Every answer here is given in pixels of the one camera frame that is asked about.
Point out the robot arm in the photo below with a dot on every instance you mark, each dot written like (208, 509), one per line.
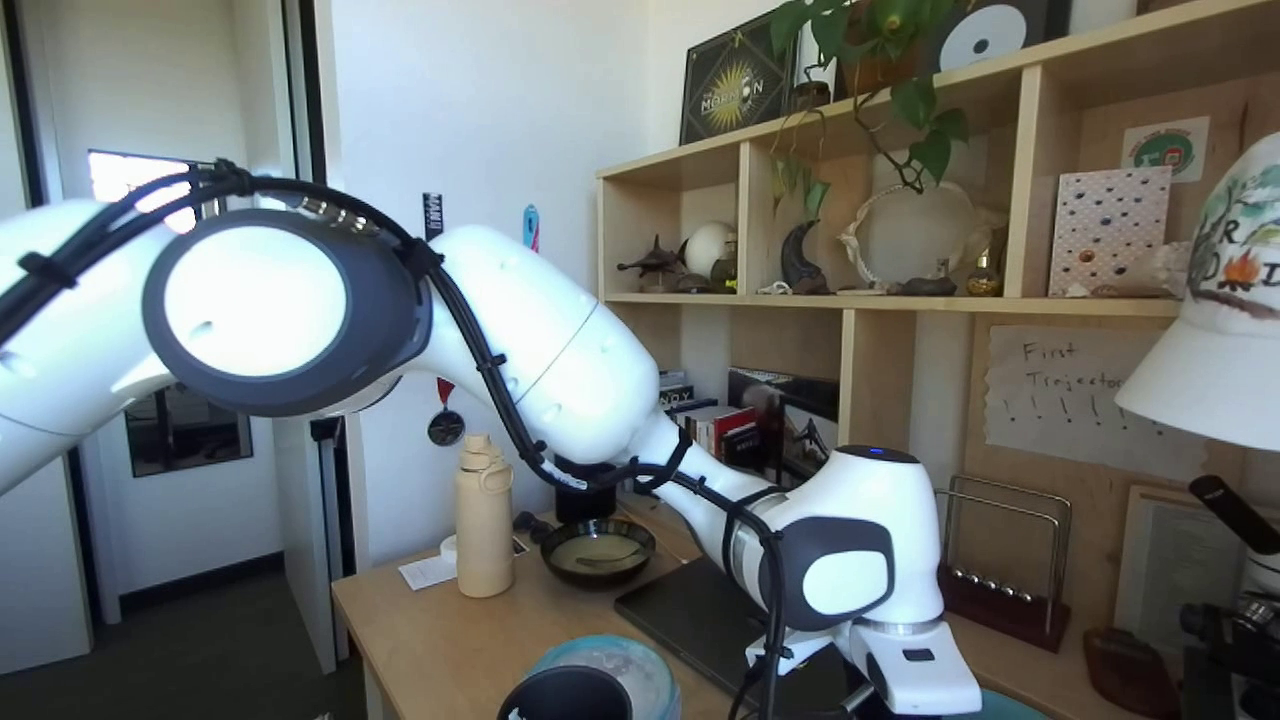
(540, 340)

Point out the teal plate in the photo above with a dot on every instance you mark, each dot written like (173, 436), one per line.
(1005, 708)

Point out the shark figurine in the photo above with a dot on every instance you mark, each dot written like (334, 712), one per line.
(655, 265)

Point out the row of books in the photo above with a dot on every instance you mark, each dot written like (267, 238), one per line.
(725, 425)

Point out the white egg ornament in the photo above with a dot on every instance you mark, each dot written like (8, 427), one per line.
(708, 248)

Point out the black cup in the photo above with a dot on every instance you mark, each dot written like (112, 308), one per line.
(580, 500)

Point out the black curved horn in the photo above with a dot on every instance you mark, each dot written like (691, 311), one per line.
(797, 265)

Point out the dark bowl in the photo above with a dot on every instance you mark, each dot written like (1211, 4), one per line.
(598, 555)

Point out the hanging medal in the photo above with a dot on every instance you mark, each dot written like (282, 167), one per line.
(446, 427)

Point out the cream water bottle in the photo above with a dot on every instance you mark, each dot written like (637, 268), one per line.
(484, 530)

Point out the wooden shelf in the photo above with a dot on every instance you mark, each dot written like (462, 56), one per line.
(875, 360)

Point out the dark laptop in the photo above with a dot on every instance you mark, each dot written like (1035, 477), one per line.
(690, 620)

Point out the black framed poster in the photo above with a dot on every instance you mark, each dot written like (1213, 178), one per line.
(735, 85)

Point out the white paper note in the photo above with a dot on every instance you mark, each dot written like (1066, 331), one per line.
(425, 572)

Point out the teal lidded container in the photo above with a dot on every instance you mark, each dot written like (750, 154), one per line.
(630, 668)

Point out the jaw bone skeleton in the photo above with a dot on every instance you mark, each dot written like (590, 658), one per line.
(925, 235)

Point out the black mug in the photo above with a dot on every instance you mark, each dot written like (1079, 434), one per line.
(565, 698)

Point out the small glass bottle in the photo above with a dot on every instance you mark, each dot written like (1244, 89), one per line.
(985, 278)

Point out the potted trailing plant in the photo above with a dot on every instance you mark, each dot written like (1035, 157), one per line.
(915, 100)

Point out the handwritten paper sign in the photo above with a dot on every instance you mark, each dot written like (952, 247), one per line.
(1060, 400)

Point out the newton's cradle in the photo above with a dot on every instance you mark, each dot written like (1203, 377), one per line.
(1005, 605)

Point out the dotted card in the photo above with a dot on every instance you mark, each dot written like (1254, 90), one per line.
(1110, 235)

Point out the round green sticker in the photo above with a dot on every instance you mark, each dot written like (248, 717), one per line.
(1166, 150)

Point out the framed document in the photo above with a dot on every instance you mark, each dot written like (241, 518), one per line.
(1170, 570)

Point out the brown wooden object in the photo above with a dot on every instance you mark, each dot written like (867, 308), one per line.
(1130, 670)

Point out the white painted hat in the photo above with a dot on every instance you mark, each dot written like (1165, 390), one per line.
(1225, 370)

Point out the black microscope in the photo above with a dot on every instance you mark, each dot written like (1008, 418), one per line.
(1240, 630)

